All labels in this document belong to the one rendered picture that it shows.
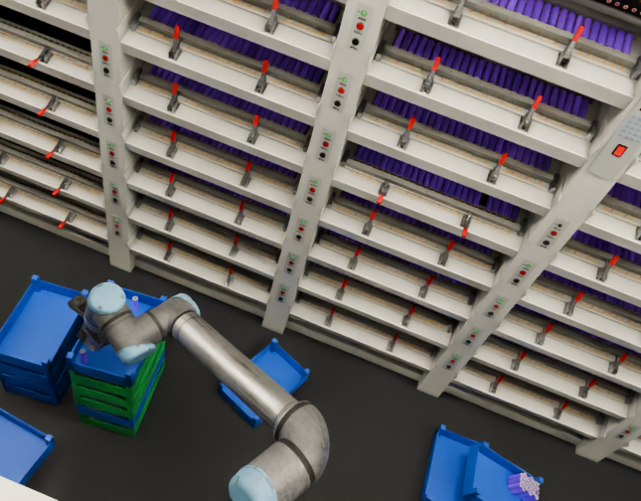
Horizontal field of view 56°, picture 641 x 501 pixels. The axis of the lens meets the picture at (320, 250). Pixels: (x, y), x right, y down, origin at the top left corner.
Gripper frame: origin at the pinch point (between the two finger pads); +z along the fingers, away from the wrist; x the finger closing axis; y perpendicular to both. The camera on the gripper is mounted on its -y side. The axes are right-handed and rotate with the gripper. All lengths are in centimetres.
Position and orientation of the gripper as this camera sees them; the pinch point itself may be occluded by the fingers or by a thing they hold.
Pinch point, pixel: (89, 335)
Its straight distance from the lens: 200.8
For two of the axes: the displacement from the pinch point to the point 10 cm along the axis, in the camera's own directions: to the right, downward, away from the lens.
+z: -3.9, 4.4, 8.1
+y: 6.5, 7.5, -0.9
